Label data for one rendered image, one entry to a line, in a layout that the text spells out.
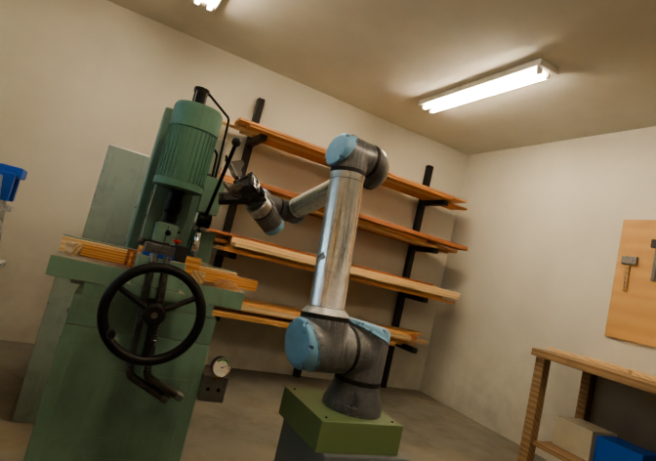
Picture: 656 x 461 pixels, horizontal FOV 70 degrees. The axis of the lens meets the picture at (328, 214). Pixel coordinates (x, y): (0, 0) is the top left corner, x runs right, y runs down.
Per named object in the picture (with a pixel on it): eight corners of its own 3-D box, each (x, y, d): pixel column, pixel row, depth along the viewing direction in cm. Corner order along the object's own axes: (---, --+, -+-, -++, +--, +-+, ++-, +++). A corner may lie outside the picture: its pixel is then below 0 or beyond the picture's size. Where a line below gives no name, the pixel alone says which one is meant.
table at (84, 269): (38, 277, 127) (44, 256, 128) (53, 267, 155) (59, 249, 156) (248, 315, 151) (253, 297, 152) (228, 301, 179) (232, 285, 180)
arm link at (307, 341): (352, 379, 137) (388, 141, 152) (304, 376, 127) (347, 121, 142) (322, 368, 149) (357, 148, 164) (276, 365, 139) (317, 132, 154)
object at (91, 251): (77, 255, 153) (80, 243, 154) (77, 254, 155) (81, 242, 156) (256, 291, 178) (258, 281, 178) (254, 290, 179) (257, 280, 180)
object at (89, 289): (80, 294, 140) (84, 281, 140) (85, 285, 159) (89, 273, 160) (211, 317, 155) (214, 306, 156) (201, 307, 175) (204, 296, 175)
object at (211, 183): (197, 211, 187) (207, 175, 188) (193, 211, 195) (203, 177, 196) (218, 216, 190) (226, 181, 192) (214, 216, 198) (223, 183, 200)
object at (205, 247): (184, 258, 183) (193, 228, 184) (183, 256, 189) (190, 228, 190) (209, 263, 186) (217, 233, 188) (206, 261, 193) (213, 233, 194)
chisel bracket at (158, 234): (151, 245, 159) (158, 221, 160) (149, 243, 172) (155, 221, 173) (174, 250, 162) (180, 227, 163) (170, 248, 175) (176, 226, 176)
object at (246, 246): (159, 379, 335) (244, 68, 362) (151, 357, 385) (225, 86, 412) (444, 408, 452) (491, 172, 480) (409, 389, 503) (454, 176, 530)
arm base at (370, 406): (352, 396, 161) (359, 367, 162) (392, 418, 146) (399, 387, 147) (310, 396, 150) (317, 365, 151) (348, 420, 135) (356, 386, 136)
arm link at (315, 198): (405, 150, 161) (295, 205, 211) (379, 139, 154) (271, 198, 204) (406, 181, 157) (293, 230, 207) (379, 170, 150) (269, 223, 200)
